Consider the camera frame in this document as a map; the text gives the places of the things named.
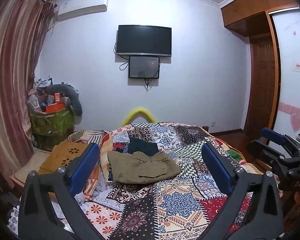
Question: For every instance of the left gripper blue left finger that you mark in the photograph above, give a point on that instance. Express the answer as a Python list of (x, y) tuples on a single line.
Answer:
[(37, 218)]

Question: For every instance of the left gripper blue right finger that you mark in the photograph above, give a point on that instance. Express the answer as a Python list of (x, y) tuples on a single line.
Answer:
[(264, 218)]

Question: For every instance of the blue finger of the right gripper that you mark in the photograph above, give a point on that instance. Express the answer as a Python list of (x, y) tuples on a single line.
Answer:
[(277, 134), (267, 154)]

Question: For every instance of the olive green pants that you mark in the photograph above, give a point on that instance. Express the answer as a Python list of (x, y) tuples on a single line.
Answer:
[(138, 168)]

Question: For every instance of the wooden door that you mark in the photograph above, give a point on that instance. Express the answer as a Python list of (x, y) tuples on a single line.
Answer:
[(262, 85)]

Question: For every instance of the colourful patchwork bedspread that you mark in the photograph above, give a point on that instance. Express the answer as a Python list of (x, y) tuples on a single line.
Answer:
[(179, 208)]

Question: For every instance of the green fabric storage bin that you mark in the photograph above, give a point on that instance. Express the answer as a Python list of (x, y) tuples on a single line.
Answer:
[(49, 130)]

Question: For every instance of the orange box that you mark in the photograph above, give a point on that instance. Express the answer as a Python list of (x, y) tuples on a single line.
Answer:
[(58, 105)]

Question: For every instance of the dark teal folded garment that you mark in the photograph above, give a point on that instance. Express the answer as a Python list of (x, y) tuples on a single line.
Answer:
[(138, 145)]

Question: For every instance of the grey plush toy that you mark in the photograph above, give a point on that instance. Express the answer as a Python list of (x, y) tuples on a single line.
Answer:
[(69, 92)]

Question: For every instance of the wooden wardrobe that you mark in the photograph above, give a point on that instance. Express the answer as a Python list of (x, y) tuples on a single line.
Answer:
[(273, 30)]

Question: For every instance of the yellow plush headboard item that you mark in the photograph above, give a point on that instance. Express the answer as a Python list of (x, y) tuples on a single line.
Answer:
[(136, 113)]

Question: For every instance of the small black monitor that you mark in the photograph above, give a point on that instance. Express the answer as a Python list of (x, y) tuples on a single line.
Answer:
[(144, 67)]

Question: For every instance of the pink striped curtain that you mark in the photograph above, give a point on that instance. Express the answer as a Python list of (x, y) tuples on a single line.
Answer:
[(23, 28)]

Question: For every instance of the white air conditioner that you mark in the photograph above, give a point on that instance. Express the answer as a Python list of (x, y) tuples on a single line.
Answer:
[(76, 8)]

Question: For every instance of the black wall television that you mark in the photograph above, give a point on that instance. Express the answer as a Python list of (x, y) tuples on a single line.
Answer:
[(144, 40)]

